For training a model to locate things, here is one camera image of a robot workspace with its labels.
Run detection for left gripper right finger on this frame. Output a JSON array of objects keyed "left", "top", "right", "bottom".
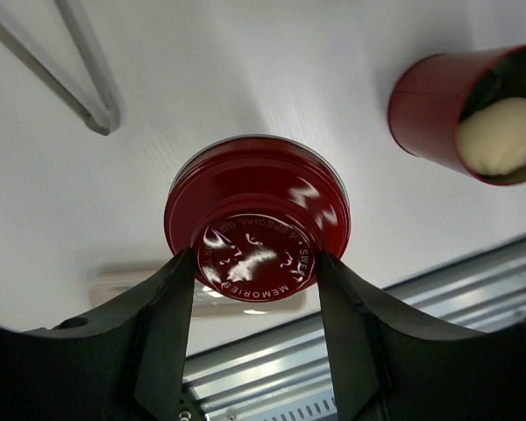
[{"left": 317, "top": 253, "right": 526, "bottom": 420}]

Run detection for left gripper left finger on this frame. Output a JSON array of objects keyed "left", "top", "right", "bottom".
[{"left": 0, "top": 249, "right": 195, "bottom": 420}]

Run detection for silver tin lid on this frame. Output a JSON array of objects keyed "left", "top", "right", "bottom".
[{"left": 164, "top": 135, "right": 351, "bottom": 303}]

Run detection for metal serving tongs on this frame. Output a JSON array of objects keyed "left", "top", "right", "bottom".
[{"left": 0, "top": 1, "right": 122, "bottom": 136}]

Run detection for beige steamed bun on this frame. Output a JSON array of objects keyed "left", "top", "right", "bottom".
[{"left": 458, "top": 97, "right": 526, "bottom": 176}]

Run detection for red tin can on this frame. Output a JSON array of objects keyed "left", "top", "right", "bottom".
[{"left": 387, "top": 44, "right": 526, "bottom": 186}]

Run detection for white slotted cable duct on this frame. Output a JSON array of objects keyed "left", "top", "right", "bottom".
[{"left": 205, "top": 390, "right": 338, "bottom": 421}]

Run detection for aluminium mounting rail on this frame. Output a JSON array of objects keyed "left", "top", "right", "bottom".
[{"left": 184, "top": 237, "right": 526, "bottom": 420}]

